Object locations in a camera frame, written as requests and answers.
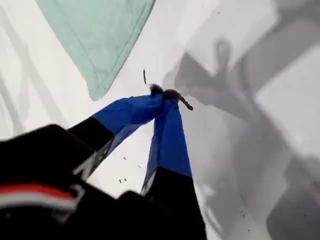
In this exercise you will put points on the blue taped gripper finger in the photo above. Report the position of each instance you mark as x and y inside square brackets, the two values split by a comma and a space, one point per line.
[168, 150]
[120, 117]

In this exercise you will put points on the pale green T-shirt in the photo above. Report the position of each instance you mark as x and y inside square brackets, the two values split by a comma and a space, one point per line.
[100, 42]

